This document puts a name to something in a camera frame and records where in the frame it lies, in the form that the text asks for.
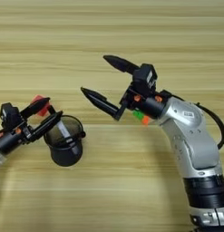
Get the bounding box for black mesh pen cup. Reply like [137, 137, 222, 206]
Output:
[43, 114, 87, 168]

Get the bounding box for red cube block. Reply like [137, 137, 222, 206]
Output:
[31, 94, 54, 118]

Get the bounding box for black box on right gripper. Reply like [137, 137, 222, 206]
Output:
[131, 63, 159, 98]

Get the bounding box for multicolour puzzle cube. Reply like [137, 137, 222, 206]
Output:
[131, 109, 151, 127]

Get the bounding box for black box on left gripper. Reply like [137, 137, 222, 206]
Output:
[0, 101, 24, 131]

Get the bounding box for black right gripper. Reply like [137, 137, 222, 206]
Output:
[80, 54, 171, 121]

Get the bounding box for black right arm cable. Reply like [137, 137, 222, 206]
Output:
[169, 93, 224, 150]

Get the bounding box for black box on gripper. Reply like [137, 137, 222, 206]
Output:
[0, 101, 24, 131]
[131, 63, 159, 98]

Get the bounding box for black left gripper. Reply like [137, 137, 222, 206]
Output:
[0, 96, 64, 157]

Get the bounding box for white marker with black cap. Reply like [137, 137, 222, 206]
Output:
[48, 105, 75, 146]

